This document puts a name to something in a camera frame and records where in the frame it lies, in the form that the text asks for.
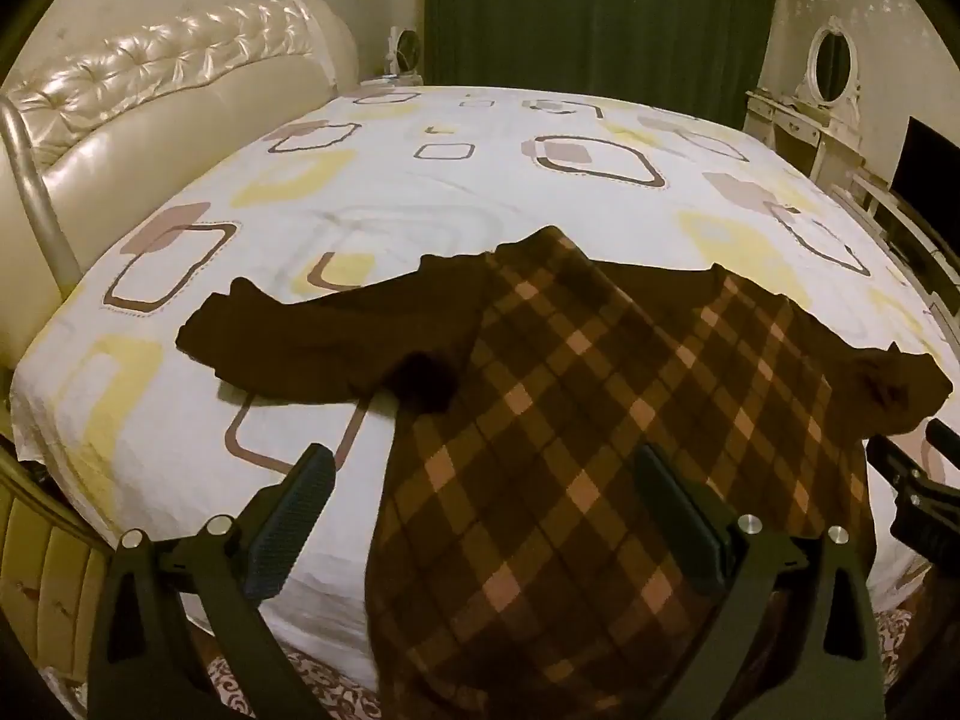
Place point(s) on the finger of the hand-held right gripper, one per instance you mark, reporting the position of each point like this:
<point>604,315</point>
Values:
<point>943,439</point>
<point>919,514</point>

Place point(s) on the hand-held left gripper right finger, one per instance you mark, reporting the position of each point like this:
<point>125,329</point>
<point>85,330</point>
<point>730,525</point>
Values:
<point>682,517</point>

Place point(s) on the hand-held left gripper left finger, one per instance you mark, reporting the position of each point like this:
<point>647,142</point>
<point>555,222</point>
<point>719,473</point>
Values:
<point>292,510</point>

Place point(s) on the brown plaid dress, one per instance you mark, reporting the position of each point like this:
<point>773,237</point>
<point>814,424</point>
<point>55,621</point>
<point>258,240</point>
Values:
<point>525,390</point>

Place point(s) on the patterned floor rug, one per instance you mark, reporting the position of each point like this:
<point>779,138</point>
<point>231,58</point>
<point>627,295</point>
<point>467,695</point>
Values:
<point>315,690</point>

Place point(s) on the white low cabinet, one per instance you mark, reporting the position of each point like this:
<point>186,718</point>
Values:
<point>900,232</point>

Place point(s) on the cream padded bed side panel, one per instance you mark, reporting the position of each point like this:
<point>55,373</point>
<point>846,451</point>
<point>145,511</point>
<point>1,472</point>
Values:
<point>45,577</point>

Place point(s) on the black flat screen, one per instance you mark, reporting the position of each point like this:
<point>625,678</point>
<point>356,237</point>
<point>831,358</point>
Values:
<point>930,165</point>

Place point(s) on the white vanity table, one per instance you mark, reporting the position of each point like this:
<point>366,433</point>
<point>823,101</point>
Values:
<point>795,127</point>

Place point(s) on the white patterned bedsheet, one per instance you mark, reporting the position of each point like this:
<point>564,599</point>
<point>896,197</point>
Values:
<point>450,187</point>

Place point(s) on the oval white vanity mirror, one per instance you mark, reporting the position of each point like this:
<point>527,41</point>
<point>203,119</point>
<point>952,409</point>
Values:
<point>832,64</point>

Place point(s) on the cream tufted bed headboard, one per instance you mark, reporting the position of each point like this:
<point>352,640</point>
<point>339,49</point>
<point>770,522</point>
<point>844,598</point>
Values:
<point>187,90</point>

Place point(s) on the dark green curtain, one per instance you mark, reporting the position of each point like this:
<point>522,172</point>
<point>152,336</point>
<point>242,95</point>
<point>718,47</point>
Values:
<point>600,15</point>

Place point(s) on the silver metal rail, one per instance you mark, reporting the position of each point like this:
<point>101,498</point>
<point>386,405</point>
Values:
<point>34,195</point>

